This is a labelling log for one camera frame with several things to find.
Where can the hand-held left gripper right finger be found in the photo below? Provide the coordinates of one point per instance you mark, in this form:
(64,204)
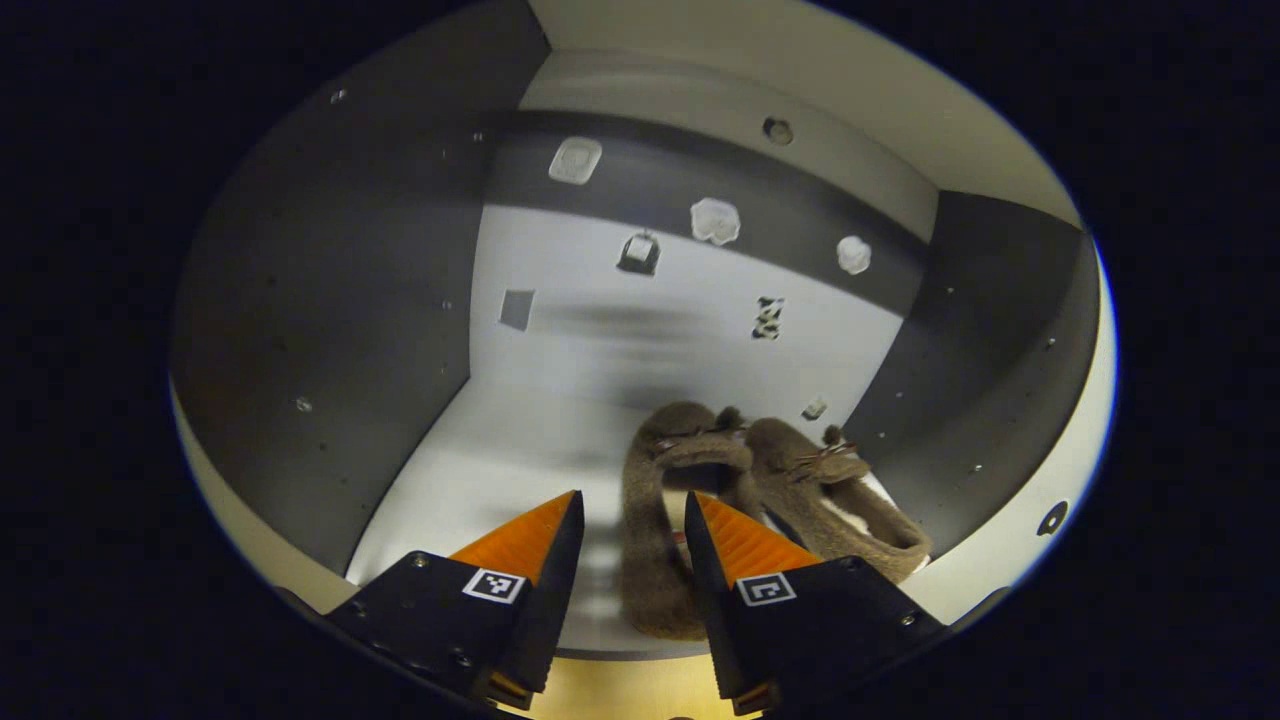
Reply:
(715,620)

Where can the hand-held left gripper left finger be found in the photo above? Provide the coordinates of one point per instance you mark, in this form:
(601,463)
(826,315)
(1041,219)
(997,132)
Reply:
(555,610)

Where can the brown fuzzy shoe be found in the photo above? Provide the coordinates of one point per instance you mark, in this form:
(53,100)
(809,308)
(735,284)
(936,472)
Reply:
(655,570)
(800,480)

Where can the white shoe cabinet door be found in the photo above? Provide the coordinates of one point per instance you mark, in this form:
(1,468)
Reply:
(230,500)
(1010,560)

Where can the white and grey shoe cabinet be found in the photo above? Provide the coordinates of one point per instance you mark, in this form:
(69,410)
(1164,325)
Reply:
(330,300)

